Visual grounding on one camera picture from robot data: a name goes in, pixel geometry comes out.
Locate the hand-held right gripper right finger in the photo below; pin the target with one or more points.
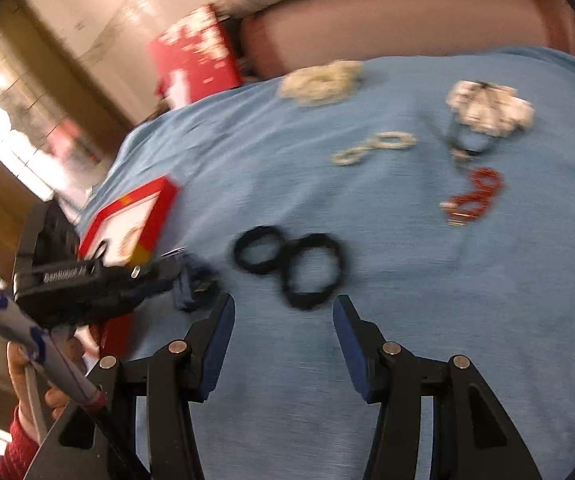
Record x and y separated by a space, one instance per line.
351 355

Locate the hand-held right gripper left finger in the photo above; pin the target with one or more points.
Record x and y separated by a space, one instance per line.
216 347

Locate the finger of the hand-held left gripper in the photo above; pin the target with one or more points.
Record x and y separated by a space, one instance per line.
192 285
165 266

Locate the red jewelry box white lining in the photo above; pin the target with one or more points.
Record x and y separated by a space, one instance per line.
127 225

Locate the person's left forearm red sleeve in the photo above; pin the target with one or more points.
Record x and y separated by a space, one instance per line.
16 447

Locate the person's left hand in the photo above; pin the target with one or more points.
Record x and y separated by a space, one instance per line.
17 375

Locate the white tube with blue stripes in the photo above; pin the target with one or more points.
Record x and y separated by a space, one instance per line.
17 325

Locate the blue bed sheet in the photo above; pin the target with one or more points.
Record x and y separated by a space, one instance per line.
392 270

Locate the red box with white print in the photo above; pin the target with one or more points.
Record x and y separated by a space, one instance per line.
195 57

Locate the cream scrunchie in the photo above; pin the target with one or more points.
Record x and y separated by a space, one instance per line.
320 82

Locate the pink sofa cushion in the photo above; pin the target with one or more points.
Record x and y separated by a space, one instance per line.
392 25

